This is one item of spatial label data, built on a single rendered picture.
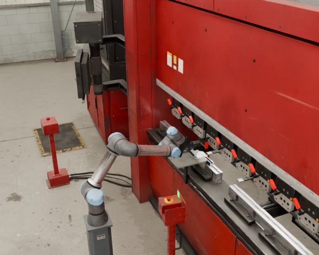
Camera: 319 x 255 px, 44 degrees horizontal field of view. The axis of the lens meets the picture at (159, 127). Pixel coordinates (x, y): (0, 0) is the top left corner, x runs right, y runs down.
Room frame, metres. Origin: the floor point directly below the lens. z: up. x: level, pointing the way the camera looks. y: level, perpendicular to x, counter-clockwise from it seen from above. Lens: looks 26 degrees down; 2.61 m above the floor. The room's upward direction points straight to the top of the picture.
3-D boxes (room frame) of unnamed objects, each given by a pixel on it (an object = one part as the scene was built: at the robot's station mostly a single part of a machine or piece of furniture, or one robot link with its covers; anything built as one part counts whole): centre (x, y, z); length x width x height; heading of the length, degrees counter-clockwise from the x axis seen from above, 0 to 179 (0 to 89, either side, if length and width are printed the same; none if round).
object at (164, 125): (3.27, -0.13, 0.92); 0.50 x 0.06 x 0.10; 24
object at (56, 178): (3.87, 1.21, 0.41); 0.25 x 0.20 x 0.83; 114
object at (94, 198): (2.24, 0.45, 0.94); 0.13 x 0.12 x 0.14; 26
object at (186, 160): (2.70, -0.22, 1.00); 0.26 x 0.18 x 0.01; 114
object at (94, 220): (2.23, 0.45, 0.82); 0.15 x 0.15 x 0.10
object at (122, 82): (3.84, 0.42, 1.18); 0.40 x 0.24 x 0.07; 24
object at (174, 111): (3.15, -0.18, 1.26); 0.15 x 0.09 x 0.17; 24
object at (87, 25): (3.71, 0.65, 1.53); 0.51 x 0.25 x 0.85; 6
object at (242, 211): (2.19, -0.55, 0.89); 0.30 x 0.05 x 0.03; 24
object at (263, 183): (2.06, -0.67, 1.26); 0.15 x 0.09 x 0.17; 24
